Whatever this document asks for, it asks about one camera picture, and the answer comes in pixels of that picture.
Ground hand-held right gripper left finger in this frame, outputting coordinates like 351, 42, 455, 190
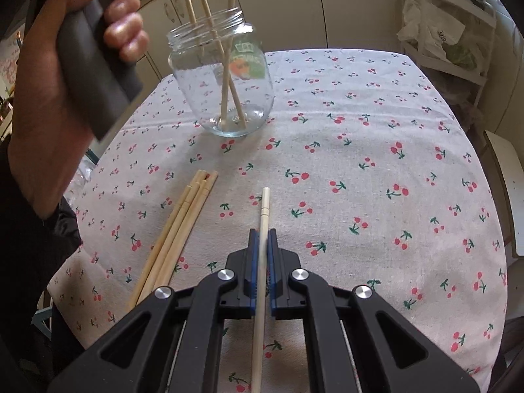
47, 229, 259, 393

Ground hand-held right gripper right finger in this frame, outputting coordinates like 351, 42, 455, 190
267, 229, 479, 393

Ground clear glass jar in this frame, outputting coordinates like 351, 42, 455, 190
167, 7, 275, 138

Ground person's left forearm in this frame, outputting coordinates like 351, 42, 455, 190
0, 129, 84, 336

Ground person's left hand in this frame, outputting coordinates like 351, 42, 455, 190
8, 0, 150, 219

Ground clear plastic bag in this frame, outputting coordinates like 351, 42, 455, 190
67, 159, 97, 214

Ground cherry print tablecloth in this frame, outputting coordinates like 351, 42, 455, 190
47, 49, 508, 393

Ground cream kitchen cabinet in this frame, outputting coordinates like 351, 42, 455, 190
131, 0, 410, 86

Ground blue plastic object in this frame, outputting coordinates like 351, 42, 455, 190
32, 307, 54, 340

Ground white chair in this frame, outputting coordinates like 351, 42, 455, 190
483, 130, 524, 258

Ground white plastic bag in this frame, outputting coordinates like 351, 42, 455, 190
399, 0, 465, 62

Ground green plastic bag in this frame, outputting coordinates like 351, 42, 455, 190
444, 41, 484, 70

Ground white shelf rack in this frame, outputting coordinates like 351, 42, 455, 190
399, 0, 498, 132

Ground colourful wall poster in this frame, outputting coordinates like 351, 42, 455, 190
0, 28, 21, 103

